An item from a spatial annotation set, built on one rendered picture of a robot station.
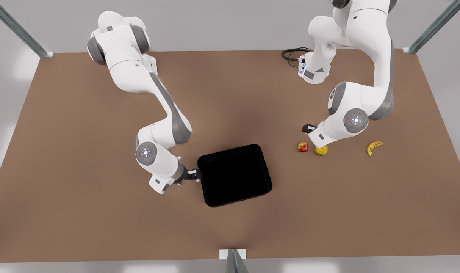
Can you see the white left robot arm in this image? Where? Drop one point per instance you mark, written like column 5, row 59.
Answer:
column 370, row 68

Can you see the yellow banana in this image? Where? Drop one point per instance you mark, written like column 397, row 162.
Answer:
column 372, row 147

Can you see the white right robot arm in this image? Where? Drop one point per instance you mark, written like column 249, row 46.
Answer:
column 139, row 76

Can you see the black storage box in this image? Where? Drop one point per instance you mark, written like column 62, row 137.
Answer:
column 234, row 175

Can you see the silver frame post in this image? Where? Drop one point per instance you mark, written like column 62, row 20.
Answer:
column 434, row 26
column 17, row 28
column 234, row 261

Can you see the red apple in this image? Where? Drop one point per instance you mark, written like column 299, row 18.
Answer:
column 302, row 147

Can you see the yellow green round fruit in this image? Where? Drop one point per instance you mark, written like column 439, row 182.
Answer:
column 321, row 151

